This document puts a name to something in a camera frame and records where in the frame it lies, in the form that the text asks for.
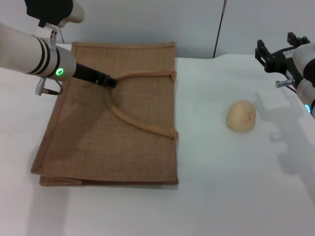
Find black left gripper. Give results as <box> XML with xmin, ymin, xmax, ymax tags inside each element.
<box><xmin>72</xmin><ymin>63</ymin><xmax>117</xmax><ymax>89</ymax></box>

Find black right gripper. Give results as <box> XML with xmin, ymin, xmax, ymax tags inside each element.
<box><xmin>254</xmin><ymin>31</ymin><xmax>311</xmax><ymax>82</ymax></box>

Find beige potato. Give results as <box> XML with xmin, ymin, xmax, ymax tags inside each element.
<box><xmin>225</xmin><ymin>100</ymin><xmax>257</xmax><ymax>134</ymax></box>

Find brown jute handbag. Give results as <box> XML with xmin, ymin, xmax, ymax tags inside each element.
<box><xmin>31</xmin><ymin>41</ymin><xmax>180</xmax><ymax>189</ymax></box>

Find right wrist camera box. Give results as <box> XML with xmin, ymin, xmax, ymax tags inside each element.
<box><xmin>293</xmin><ymin>43</ymin><xmax>315</xmax><ymax>87</ymax></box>

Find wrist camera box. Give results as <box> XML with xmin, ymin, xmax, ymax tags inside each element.
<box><xmin>24</xmin><ymin>0</ymin><xmax>86</xmax><ymax>30</ymax></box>
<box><xmin>293</xmin><ymin>43</ymin><xmax>315</xmax><ymax>87</ymax></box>

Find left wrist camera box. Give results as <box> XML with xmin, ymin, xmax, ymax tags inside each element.
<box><xmin>24</xmin><ymin>0</ymin><xmax>86</xmax><ymax>30</ymax></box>

